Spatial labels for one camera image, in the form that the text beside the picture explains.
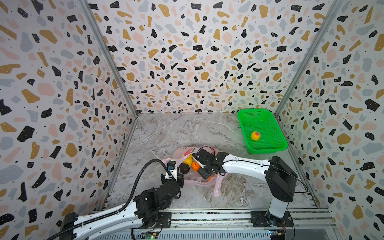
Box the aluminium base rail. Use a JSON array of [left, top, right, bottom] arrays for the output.
[[102, 209, 342, 240]]

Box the small circuit board right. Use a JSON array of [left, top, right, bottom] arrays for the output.
[[269, 230, 286, 240]]

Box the small circuit board left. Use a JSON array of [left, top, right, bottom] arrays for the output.
[[139, 231, 160, 240]]

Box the yellow red peach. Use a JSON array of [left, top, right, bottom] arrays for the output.
[[251, 131, 261, 141]]

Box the dark avocado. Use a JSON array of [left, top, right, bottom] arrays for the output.
[[179, 163, 190, 175]]

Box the small circuit board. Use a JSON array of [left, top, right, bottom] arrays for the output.
[[139, 231, 160, 240], [269, 230, 286, 240]]

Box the green plastic basket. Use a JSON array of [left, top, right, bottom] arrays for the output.
[[237, 109, 288, 155]]

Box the yellow lemon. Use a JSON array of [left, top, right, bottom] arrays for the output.
[[184, 155, 194, 167]]

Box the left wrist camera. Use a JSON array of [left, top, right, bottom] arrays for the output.
[[165, 161, 178, 181]]

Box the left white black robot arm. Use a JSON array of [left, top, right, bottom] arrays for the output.
[[59, 173, 184, 240]]

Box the left black corrugated cable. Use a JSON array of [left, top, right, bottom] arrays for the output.
[[44, 158, 173, 240]]

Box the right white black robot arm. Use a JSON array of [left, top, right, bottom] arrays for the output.
[[193, 148, 298, 227]]

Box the pink plastic bag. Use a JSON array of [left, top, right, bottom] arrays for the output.
[[163, 147, 225, 198]]

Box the orange fruit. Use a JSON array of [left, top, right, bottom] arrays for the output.
[[191, 161, 201, 172]]

